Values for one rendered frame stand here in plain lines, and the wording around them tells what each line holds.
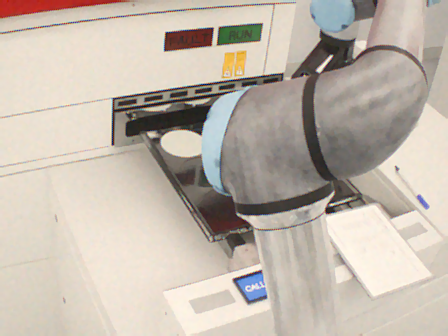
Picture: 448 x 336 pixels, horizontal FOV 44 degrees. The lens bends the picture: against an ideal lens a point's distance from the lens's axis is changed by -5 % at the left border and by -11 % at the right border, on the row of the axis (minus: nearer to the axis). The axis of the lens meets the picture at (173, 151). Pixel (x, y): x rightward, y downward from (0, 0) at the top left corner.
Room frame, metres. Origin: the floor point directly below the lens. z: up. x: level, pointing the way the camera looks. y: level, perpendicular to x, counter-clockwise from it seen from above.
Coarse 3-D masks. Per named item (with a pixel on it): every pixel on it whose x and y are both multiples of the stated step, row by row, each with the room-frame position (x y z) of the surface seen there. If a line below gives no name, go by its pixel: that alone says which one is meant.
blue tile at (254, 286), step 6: (252, 276) 0.63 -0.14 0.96; (258, 276) 0.63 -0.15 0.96; (240, 282) 0.62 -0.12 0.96; (246, 282) 0.62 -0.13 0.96; (252, 282) 0.62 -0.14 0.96; (258, 282) 0.62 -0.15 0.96; (246, 288) 0.60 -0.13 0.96; (252, 288) 0.60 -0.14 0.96; (258, 288) 0.60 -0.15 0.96; (264, 288) 0.61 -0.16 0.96; (246, 294) 0.59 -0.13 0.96; (252, 294) 0.59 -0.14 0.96; (258, 294) 0.59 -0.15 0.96; (264, 294) 0.59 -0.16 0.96
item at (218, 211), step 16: (176, 128) 1.13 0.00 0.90; (192, 128) 1.13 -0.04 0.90; (160, 144) 1.06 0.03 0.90; (176, 160) 1.00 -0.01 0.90; (192, 160) 1.01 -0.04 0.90; (176, 176) 0.95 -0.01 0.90; (192, 176) 0.96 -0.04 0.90; (192, 192) 0.90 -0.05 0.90; (208, 192) 0.91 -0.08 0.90; (336, 192) 0.94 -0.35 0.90; (352, 192) 0.95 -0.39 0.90; (208, 208) 0.86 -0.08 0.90; (224, 208) 0.87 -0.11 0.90; (208, 224) 0.81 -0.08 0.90; (224, 224) 0.82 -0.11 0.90; (240, 224) 0.82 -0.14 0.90
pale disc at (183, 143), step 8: (168, 136) 1.09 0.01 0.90; (176, 136) 1.09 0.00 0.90; (184, 136) 1.10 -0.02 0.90; (192, 136) 1.10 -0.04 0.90; (200, 136) 1.10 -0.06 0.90; (168, 144) 1.06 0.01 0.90; (176, 144) 1.06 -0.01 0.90; (184, 144) 1.07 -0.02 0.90; (192, 144) 1.07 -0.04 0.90; (200, 144) 1.07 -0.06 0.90; (176, 152) 1.03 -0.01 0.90; (184, 152) 1.04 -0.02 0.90; (192, 152) 1.04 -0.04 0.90; (200, 152) 1.04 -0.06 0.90
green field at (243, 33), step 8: (224, 32) 1.22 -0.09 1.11; (232, 32) 1.23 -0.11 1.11; (240, 32) 1.24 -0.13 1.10; (248, 32) 1.25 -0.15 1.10; (256, 32) 1.26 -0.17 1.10; (224, 40) 1.22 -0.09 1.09; (232, 40) 1.23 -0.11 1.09; (240, 40) 1.24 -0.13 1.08; (248, 40) 1.25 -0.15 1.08; (256, 40) 1.26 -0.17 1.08
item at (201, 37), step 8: (184, 32) 1.18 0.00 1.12; (192, 32) 1.19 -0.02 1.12; (200, 32) 1.20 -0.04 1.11; (208, 32) 1.20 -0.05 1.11; (168, 40) 1.16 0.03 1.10; (176, 40) 1.17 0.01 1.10; (184, 40) 1.18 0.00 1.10; (192, 40) 1.19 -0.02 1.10; (200, 40) 1.20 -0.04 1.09; (208, 40) 1.21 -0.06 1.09; (168, 48) 1.16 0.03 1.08; (176, 48) 1.17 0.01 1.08
